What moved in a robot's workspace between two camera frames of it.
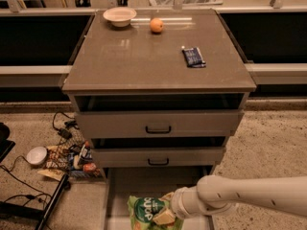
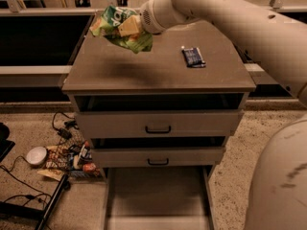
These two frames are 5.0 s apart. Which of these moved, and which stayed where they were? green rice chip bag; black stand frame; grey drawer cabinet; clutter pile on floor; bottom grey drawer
Moved: green rice chip bag
Stayed: bottom grey drawer; clutter pile on floor; grey drawer cabinet; black stand frame
